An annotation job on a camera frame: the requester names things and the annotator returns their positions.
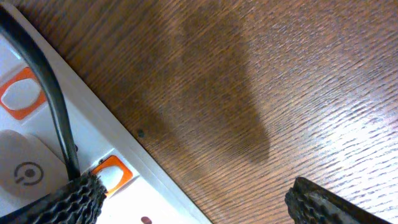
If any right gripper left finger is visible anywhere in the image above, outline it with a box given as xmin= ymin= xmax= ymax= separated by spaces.
xmin=1 ymin=174 xmax=108 ymax=224

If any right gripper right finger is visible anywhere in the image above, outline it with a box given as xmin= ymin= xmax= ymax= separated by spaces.
xmin=285 ymin=177 xmax=389 ymax=224

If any black USB charging cable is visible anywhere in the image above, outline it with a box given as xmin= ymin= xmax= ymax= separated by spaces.
xmin=0 ymin=7 xmax=81 ymax=182

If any white USB charger adapter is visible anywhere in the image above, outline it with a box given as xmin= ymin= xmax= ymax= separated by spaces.
xmin=1 ymin=130 xmax=68 ymax=204

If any white power strip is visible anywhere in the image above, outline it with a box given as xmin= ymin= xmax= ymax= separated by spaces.
xmin=1 ymin=2 xmax=208 ymax=223

